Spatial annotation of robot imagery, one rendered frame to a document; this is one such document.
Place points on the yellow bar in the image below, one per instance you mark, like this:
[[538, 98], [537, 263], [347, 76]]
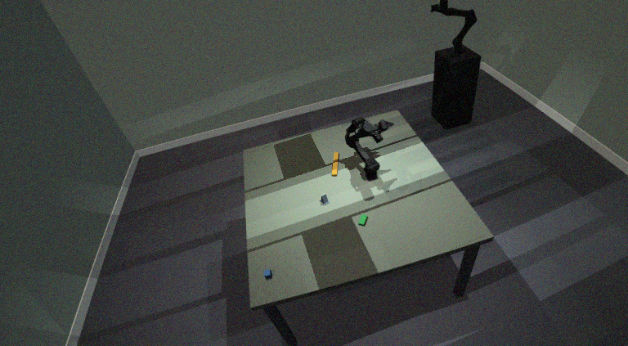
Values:
[[335, 164]]

